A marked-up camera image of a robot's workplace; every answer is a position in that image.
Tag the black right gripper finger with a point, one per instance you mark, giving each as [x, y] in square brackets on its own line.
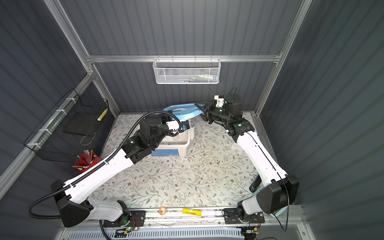
[201, 105]
[202, 110]

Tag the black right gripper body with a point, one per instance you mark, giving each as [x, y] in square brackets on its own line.
[212, 113]

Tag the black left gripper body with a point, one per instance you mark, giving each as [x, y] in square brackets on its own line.
[163, 129]

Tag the blue plastic bin lid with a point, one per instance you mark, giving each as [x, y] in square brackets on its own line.
[184, 111]

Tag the white plastic storage bin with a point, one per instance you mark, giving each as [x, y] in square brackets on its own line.
[175, 146]

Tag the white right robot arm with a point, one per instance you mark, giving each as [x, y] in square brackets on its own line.
[274, 190]

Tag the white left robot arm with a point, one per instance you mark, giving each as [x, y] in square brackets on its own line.
[73, 196]

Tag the red pencil cup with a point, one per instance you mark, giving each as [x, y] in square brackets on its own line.
[86, 160]

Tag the black stapler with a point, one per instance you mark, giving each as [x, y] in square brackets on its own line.
[255, 184]

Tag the orange rubber band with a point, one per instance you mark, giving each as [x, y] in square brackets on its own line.
[162, 211]

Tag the yellow label tag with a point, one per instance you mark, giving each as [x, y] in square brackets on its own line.
[192, 212]

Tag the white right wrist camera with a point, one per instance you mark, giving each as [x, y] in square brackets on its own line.
[220, 101]

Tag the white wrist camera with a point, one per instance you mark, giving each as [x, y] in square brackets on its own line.
[220, 101]
[175, 128]

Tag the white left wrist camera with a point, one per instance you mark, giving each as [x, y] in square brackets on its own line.
[175, 128]

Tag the white wire wall basket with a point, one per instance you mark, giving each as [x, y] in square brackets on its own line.
[187, 72]

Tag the black wire wall basket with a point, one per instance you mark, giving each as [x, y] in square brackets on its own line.
[72, 129]

